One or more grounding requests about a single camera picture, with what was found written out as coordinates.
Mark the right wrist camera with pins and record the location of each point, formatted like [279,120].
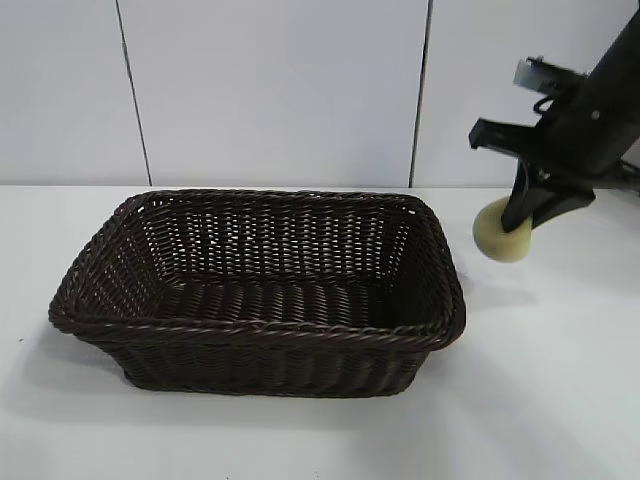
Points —
[530,77]

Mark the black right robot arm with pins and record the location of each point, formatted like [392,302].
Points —
[625,30]

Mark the dark brown woven basket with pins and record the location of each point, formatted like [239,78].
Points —
[250,350]

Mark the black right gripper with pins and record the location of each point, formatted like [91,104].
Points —
[590,140]

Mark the pale yellow egg yolk pastry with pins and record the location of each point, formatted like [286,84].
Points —
[492,240]

